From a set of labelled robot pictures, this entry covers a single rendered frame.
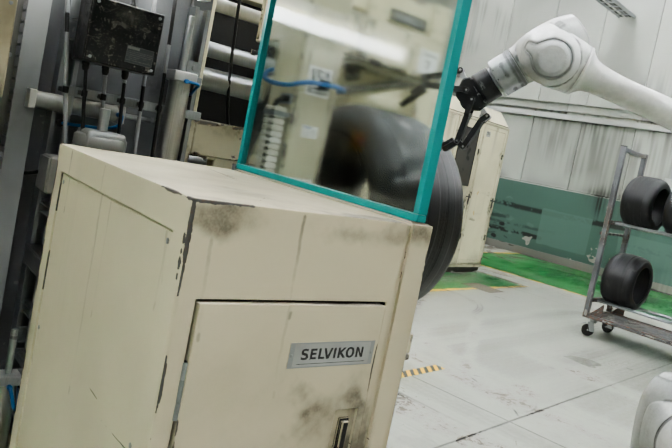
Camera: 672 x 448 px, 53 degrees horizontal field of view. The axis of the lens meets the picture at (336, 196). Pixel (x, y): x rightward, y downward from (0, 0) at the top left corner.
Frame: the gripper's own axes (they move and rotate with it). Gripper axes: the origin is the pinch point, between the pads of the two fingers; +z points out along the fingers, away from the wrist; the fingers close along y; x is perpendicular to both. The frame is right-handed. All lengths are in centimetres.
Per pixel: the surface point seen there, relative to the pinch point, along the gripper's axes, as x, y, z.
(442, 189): 22.8, 12.3, 6.6
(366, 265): -64, 29, 4
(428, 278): 26.5, 31.3, 22.4
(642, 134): 1162, -60, -138
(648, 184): 559, 30, -68
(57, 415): -72, 27, 59
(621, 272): 553, 93, -5
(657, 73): 1160, -142, -211
